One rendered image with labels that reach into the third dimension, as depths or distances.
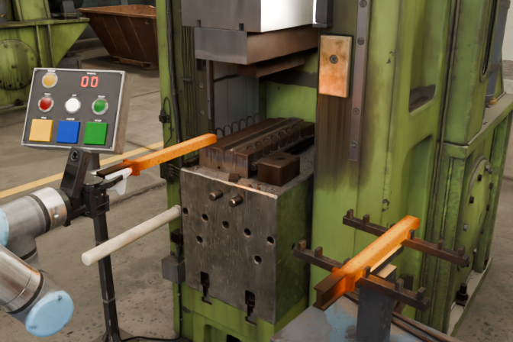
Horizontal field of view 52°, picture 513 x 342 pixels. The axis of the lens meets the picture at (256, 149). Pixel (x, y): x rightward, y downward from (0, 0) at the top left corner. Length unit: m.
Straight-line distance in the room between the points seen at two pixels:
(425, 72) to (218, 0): 0.73
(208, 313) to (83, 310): 0.93
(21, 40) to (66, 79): 4.43
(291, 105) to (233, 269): 0.69
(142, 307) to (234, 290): 0.96
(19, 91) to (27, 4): 0.95
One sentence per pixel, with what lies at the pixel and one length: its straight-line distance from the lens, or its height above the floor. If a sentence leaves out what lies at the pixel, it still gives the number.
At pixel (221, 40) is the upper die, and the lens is 1.59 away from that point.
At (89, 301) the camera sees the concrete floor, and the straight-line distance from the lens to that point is 2.78.
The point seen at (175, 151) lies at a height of 1.07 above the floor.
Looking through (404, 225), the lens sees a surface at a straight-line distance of 1.32.
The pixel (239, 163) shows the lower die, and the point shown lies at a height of 0.96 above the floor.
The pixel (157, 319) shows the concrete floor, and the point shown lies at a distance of 2.59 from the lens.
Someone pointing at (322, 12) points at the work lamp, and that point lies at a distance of 1.51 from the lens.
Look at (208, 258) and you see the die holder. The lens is 1.80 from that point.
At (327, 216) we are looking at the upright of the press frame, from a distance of 1.70.
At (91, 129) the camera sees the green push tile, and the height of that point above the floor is 1.02.
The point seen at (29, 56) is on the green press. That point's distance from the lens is 6.38.
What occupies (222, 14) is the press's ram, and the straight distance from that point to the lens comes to 1.57.
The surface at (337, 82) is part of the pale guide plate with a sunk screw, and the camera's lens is 1.53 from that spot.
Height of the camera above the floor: 1.55
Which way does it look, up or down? 20 degrees down
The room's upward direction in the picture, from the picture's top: straight up
